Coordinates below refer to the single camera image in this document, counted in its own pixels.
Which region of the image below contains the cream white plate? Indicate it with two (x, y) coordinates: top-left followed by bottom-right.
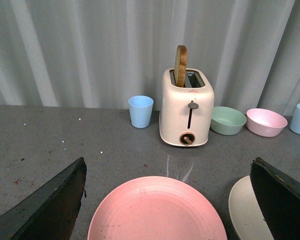
(228, 175), (275, 240)

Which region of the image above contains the light blue cup left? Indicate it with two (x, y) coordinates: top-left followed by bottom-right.
(128, 95), (154, 129)

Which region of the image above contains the cream white toaster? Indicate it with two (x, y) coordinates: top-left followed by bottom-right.
(159, 68), (215, 148)

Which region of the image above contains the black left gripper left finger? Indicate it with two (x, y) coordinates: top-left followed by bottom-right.
(0, 157), (87, 240)

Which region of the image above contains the green bowl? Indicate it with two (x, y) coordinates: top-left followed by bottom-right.
(210, 106), (247, 136)

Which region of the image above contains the toasted bread slice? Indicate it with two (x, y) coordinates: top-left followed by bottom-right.
(174, 45), (188, 88)

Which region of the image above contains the grey curtain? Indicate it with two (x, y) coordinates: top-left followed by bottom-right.
(0, 0), (300, 116)

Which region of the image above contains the pink plate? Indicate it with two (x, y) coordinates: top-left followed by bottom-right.
(87, 176), (227, 240)

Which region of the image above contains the pink bowl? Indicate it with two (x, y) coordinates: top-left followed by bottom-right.
(246, 108), (288, 138)

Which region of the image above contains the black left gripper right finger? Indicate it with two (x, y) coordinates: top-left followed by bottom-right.
(250, 157), (300, 240)

